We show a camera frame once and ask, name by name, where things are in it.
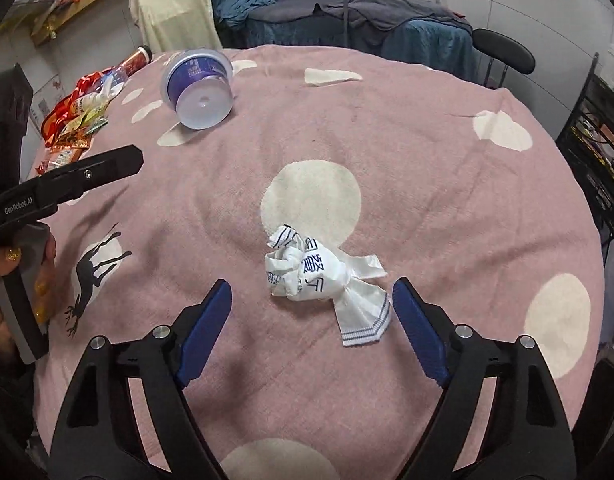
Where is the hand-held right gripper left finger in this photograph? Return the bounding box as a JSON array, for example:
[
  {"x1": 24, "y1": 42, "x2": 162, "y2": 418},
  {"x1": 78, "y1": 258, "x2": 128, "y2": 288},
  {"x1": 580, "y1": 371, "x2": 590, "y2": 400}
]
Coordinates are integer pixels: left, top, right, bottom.
[{"x1": 49, "y1": 279, "x2": 234, "y2": 480}]

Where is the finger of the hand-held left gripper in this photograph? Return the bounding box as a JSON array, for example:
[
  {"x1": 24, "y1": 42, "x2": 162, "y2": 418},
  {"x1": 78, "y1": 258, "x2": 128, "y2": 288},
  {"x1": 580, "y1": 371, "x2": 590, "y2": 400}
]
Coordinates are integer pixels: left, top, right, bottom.
[{"x1": 34, "y1": 144, "x2": 144, "y2": 211}]

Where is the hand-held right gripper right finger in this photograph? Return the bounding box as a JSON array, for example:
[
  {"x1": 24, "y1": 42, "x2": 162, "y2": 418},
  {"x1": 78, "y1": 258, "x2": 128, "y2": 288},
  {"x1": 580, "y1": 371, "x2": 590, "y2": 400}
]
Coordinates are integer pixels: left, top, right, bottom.
[{"x1": 392, "y1": 276, "x2": 578, "y2": 480}]

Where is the white blue-printed wrapper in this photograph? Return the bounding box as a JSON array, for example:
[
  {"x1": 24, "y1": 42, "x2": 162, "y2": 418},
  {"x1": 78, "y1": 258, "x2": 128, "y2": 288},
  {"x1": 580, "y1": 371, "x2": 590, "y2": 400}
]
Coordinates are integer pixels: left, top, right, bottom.
[{"x1": 264, "y1": 223, "x2": 392, "y2": 348}]

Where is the person's left hand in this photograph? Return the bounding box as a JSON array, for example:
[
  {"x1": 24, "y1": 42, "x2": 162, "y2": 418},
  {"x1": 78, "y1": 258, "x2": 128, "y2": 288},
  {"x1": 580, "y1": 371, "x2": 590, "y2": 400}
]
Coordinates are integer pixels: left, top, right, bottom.
[{"x1": 0, "y1": 232, "x2": 58, "y2": 356}]

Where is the pile of snack wrappers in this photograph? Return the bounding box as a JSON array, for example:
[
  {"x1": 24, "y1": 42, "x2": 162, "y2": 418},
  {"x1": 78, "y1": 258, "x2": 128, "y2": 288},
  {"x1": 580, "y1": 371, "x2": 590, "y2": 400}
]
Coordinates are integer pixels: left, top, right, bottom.
[{"x1": 37, "y1": 72, "x2": 125, "y2": 173}]

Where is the red label plastic bottle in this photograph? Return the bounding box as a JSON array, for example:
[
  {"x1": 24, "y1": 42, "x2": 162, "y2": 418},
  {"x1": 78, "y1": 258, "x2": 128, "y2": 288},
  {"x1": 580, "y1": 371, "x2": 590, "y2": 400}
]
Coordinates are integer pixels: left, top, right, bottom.
[{"x1": 103, "y1": 45, "x2": 154, "y2": 88}]

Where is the purple yogurt cup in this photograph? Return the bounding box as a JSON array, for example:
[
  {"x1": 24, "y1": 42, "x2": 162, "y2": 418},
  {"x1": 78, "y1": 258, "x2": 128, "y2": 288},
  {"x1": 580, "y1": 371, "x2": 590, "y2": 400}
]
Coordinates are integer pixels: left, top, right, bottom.
[{"x1": 160, "y1": 47, "x2": 235, "y2": 131}]

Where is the cluttered wooden shelf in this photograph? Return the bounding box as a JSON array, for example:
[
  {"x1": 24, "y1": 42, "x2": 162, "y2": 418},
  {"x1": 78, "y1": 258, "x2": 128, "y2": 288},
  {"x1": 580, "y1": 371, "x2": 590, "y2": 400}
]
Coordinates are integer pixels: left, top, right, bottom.
[{"x1": 0, "y1": 0, "x2": 152, "y2": 47}]

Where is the pink printed blanket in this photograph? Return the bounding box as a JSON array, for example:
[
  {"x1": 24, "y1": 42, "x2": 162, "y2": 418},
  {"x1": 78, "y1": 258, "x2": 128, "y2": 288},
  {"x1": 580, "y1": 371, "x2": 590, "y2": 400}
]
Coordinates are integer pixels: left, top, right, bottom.
[{"x1": 24, "y1": 42, "x2": 608, "y2": 480}]

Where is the cream cloth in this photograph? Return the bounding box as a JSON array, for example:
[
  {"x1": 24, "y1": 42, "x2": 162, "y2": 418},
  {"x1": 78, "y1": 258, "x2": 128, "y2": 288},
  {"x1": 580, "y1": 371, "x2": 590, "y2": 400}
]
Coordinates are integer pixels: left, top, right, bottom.
[{"x1": 129, "y1": 0, "x2": 223, "y2": 53}]

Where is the black metal rack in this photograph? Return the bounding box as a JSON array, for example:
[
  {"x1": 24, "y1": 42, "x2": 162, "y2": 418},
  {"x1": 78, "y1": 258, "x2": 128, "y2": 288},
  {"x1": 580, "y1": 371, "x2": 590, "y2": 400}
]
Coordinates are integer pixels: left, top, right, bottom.
[{"x1": 554, "y1": 52, "x2": 614, "y2": 256}]

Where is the blue grey fabric pile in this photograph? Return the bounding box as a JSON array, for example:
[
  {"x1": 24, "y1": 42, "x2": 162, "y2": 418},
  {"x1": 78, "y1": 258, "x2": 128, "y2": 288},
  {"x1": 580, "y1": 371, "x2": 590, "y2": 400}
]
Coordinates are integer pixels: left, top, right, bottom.
[{"x1": 219, "y1": 0, "x2": 480, "y2": 82}]

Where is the black stool chair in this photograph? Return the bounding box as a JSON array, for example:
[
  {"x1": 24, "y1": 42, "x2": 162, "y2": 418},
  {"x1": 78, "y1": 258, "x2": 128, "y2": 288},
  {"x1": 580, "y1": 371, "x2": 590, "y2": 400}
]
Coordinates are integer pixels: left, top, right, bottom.
[{"x1": 471, "y1": 27, "x2": 536, "y2": 91}]

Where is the grey bed blanket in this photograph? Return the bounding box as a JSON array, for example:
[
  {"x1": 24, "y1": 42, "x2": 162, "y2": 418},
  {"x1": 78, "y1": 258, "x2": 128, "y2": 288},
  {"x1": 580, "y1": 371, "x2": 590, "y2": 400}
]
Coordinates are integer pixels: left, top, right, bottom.
[{"x1": 249, "y1": 0, "x2": 470, "y2": 31}]

